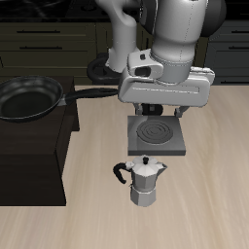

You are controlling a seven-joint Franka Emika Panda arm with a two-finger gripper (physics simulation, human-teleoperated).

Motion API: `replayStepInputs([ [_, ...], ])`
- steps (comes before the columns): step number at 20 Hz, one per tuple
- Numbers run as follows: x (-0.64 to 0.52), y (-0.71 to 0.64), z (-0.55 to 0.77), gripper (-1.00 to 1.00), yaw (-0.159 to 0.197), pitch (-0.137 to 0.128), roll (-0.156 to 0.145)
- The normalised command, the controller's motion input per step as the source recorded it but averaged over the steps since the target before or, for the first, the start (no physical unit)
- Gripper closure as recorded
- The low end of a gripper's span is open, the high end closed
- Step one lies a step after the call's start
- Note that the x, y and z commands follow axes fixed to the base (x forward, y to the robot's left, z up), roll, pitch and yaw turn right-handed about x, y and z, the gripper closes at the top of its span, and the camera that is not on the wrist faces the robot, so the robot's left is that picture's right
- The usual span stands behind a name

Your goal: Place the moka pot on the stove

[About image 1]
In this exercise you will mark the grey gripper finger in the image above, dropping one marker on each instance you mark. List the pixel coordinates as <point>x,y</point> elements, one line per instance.
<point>181,111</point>
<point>138,109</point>

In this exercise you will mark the black kitchen countertop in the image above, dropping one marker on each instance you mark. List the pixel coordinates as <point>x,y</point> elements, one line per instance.
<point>48,9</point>

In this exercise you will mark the dark wooden cabinet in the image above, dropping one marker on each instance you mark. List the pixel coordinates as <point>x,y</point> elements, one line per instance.
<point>29,162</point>

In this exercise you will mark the round black stove knob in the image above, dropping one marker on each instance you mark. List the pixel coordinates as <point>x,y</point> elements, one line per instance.
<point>152,109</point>

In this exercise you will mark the silver moka pot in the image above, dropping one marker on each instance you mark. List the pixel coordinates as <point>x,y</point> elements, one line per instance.
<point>144,181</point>

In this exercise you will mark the dark grey stove plate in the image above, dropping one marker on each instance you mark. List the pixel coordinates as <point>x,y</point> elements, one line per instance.
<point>155,139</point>

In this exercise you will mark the dark grey kitchen cupboard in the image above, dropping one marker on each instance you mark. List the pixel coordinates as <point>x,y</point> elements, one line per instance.
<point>227,61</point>

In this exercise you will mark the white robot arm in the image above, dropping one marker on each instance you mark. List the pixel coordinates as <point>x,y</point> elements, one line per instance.
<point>175,29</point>

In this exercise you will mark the dark olive kitchen cupboard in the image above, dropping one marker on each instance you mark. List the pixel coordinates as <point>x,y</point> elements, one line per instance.
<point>71,61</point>

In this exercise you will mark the black frying pan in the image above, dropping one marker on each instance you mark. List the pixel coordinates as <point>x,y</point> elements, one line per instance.
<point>29,99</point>

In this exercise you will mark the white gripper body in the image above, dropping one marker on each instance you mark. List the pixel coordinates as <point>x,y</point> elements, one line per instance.
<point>162,92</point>

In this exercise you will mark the flat black base plate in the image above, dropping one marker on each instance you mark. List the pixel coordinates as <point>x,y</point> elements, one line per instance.
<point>97,73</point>

